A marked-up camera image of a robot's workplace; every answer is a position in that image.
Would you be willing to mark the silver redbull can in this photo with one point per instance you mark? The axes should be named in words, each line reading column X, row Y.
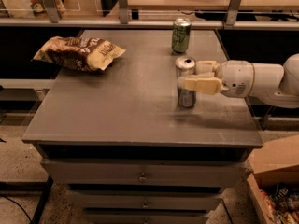
column 185, row 67

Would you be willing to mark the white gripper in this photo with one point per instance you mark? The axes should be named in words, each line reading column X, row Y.
column 237, row 77

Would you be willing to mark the snack packets in box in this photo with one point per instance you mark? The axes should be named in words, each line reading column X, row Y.
column 282, row 203

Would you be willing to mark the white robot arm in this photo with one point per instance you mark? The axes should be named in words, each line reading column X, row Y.
column 272, row 84

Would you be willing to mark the grey drawer cabinet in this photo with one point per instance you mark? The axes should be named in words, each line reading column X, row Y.
column 125, row 149

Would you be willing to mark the metal railing frame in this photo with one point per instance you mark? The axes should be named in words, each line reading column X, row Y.
column 205, row 14

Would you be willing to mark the green soda can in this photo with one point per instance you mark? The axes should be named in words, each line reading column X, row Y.
column 181, row 35

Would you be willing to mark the brown chip bag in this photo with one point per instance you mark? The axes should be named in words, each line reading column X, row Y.
column 82, row 54

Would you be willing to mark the cardboard box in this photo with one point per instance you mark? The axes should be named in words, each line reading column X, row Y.
column 277, row 161

